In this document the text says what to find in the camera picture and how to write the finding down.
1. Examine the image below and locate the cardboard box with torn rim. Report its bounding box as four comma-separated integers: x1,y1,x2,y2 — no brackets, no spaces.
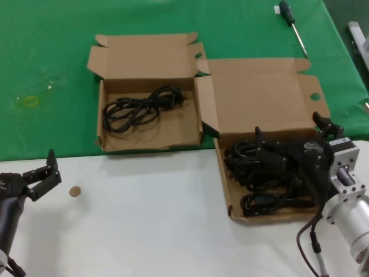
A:
86,31,207,153

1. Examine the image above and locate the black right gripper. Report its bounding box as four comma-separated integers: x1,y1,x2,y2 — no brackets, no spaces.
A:
255,111,344,207

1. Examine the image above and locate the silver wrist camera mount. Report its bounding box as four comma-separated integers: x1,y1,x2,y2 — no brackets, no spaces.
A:
326,137,369,203

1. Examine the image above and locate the grey metal frame bar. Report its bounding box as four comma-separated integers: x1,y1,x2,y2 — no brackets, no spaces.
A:
347,21,369,69

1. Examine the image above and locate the black power cable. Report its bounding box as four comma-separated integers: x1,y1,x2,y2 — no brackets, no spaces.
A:
230,166,306,193
224,140,262,169
240,192,317,218
103,85,185,133

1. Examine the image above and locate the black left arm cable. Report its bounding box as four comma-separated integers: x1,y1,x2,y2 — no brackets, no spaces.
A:
0,255,27,277

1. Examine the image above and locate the green table cloth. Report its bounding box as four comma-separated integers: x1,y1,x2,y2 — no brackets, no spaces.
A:
0,0,369,162

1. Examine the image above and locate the grey right arm cable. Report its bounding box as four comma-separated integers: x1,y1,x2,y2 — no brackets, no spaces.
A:
296,207,330,277

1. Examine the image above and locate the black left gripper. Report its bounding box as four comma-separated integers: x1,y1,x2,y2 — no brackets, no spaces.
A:
0,149,62,202

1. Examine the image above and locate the green handled screwdriver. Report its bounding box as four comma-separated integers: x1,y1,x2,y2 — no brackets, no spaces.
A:
278,0,309,58

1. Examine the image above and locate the large open cardboard box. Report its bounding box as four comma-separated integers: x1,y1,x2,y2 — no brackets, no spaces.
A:
193,57,332,223

